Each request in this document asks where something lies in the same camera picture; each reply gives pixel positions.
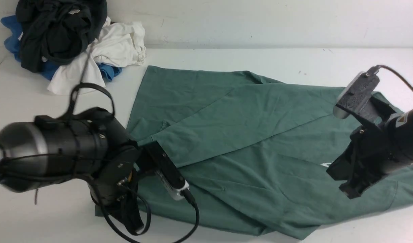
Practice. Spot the black crumpled garment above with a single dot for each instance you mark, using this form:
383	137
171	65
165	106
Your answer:
57	30

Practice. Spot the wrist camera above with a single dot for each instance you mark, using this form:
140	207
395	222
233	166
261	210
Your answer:
356	95
171	178

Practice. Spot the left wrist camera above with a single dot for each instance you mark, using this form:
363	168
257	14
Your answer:
171	178

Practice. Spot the blue crumpled garment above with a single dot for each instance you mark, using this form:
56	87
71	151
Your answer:
12	44

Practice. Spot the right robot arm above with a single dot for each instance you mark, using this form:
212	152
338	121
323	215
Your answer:
399	129

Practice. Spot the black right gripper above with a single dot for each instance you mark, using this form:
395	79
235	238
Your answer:
367	160

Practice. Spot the white crumpled garment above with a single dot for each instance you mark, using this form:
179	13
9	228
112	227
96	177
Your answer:
118	45

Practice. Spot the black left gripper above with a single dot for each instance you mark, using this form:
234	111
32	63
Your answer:
117	189

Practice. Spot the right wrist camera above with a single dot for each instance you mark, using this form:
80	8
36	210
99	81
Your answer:
356	95

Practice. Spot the green long-sleeved shirt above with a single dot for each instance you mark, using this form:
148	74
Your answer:
255	150

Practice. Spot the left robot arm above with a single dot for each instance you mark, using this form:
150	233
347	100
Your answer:
91	146

